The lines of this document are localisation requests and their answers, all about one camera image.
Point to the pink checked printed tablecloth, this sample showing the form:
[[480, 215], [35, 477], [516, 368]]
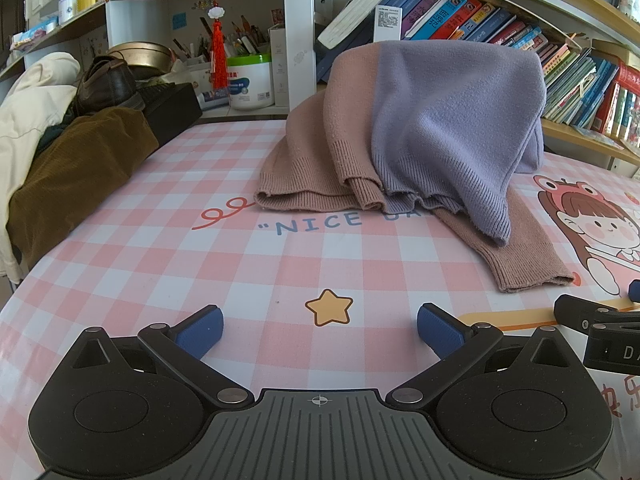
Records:
[[150, 260]]

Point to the brown leather shoe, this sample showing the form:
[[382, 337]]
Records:
[[110, 85]]

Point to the metal basin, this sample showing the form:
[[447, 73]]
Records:
[[145, 55]]

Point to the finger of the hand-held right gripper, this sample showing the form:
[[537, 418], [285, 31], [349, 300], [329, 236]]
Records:
[[636, 291], [575, 312]]

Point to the wooden bookshelf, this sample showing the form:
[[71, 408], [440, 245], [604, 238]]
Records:
[[575, 135]]

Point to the white jar with green lid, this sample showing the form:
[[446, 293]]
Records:
[[250, 85]]

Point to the white organizer with pens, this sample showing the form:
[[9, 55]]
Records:
[[197, 70]]

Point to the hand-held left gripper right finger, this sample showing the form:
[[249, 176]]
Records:
[[440, 331]]

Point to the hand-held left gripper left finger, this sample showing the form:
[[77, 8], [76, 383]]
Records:
[[200, 331]]

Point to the cream white jacket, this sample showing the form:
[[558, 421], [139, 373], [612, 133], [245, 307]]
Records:
[[30, 110]]

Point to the row of colourful books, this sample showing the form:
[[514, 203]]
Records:
[[575, 80]]

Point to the white and blue tube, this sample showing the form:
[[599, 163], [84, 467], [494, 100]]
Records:
[[212, 100]]

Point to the pink and purple knit sweater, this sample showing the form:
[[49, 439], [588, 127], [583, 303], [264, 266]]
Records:
[[450, 120]]

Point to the black box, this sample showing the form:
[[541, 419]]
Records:
[[170, 110]]

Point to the red tassel ornament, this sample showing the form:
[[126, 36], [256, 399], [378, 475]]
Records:
[[218, 55]]

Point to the white upright box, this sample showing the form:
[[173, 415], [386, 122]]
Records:
[[279, 70]]

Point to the thick white paperback book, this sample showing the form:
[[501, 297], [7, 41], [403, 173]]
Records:
[[360, 7]]

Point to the white and orange carton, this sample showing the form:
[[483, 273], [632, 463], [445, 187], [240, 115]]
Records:
[[387, 22]]

